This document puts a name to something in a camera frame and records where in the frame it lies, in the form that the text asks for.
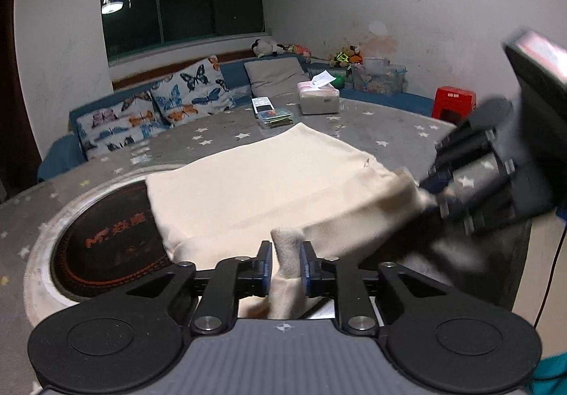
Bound cream sweatshirt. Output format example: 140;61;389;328
146;124;432;319

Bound white tissue box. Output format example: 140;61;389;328
297;71;339;116

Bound yellow plush toys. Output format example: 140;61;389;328
330;46;363;68

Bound blue corner sofa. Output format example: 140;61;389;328
38;56;452;181

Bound right butterfly pillow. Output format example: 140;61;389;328
151;55;235;126

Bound clear plastic toy box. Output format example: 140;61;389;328
257;108;294;128

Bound grey cushion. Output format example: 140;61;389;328
244;57;309;97

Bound left butterfly pillow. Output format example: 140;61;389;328
77;92;169;160

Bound clear storage bin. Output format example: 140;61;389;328
352;57;406;95

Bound panda plush toy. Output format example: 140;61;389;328
251;38;286;58

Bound white remote control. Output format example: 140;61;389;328
252;97;274;116

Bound black induction cooktop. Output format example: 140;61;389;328
50;180;171;301

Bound red plastic stool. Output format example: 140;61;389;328
432;86;477;124

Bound green round toy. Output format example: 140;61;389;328
332;74;348;90

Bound butterfly pillow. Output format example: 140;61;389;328
77;92;169;160
151;55;235;126

